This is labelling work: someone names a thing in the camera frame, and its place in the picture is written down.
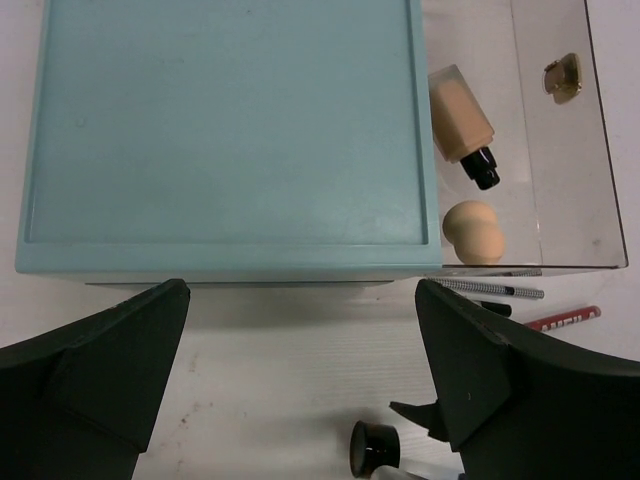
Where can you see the beige makeup sponge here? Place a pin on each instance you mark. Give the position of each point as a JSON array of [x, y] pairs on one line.
[[472, 228]]

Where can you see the small black jar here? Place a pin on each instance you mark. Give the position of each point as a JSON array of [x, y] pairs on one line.
[[372, 446]]

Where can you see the beige foundation bottle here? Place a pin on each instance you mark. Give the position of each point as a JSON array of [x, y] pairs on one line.
[[461, 130]]

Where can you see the silver eyeliner pencil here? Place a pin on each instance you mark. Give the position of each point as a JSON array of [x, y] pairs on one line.
[[490, 289]]

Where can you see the red lip pencil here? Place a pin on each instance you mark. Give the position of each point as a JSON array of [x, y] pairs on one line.
[[561, 320]]

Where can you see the teal drawer box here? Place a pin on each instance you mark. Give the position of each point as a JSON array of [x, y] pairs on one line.
[[230, 142]]

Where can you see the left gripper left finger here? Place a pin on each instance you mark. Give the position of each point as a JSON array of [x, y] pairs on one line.
[[81, 401]]

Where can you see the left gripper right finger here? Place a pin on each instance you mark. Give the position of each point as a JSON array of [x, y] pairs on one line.
[[515, 403]]

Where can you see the clear acrylic drawer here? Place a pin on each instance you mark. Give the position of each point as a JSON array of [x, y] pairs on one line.
[[531, 66]]

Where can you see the clear plastic tube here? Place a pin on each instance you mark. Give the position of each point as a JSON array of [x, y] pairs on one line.
[[408, 469]]

